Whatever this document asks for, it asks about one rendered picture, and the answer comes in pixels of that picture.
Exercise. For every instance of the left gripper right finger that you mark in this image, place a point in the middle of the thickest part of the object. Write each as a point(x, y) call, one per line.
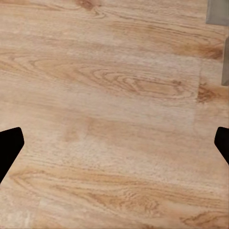
point(222, 142)

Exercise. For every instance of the coffee table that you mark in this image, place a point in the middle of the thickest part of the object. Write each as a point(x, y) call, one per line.
point(218, 14)

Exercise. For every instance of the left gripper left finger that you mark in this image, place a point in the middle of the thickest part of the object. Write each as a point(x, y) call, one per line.
point(11, 143)

